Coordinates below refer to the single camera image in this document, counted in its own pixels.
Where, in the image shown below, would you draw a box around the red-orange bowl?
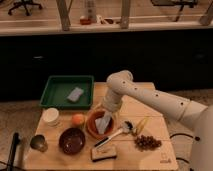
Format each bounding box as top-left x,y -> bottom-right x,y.
86,109 -> 115,140

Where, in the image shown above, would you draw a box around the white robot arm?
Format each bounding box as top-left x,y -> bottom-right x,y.
102,70 -> 213,171

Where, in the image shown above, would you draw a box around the black pole object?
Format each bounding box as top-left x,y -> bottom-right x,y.
6,132 -> 20,171

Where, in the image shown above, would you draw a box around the yellow banana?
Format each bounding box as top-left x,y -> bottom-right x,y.
133,117 -> 149,136

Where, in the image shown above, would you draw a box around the black cable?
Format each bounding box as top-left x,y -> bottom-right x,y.
169,132 -> 202,171

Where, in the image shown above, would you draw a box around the dark brown bowl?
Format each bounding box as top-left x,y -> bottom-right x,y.
59,128 -> 86,155

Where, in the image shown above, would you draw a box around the orange fruit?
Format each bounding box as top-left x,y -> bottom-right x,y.
71,114 -> 85,126

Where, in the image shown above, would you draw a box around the green plastic tray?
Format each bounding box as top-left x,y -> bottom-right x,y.
40,75 -> 94,110

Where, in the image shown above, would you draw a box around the grey sponge in tray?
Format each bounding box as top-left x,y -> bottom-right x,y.
67,87 -> 84,102

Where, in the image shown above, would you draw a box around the small metal cup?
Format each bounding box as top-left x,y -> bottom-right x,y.
30,135 -> 48,152

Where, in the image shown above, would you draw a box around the brown sponge block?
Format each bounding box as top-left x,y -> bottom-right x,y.
91,145 -> 117,162

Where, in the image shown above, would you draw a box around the bunch of grapes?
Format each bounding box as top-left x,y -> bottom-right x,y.
134,135 -> 162,151

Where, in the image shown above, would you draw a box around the white cup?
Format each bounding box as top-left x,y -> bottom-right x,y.
42,108 -> 59,126

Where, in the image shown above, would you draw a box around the spoon with black handle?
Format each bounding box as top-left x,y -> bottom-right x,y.
95,121 -> 133,148

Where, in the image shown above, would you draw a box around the grey towel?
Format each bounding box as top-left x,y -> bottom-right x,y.
95,111 -> 112,134

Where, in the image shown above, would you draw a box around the black office chair left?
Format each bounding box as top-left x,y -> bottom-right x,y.
8,0 -> 43,16

